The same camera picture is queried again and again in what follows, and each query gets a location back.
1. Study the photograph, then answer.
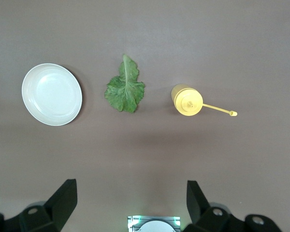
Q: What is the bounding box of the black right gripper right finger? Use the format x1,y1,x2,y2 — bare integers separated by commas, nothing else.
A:
183,180,285,232

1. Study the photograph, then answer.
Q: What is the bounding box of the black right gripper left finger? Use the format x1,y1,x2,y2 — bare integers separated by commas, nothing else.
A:
0,178,78,232

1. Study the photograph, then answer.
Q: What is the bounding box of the yellow squeeze bottle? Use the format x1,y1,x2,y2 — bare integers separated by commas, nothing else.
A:
171,83,238,117

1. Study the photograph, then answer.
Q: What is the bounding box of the green lettuce leaf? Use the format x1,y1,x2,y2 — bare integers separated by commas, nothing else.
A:
104,53,145,113

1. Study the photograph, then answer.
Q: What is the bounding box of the cream round plate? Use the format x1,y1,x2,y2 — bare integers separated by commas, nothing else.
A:
21,63,83,127

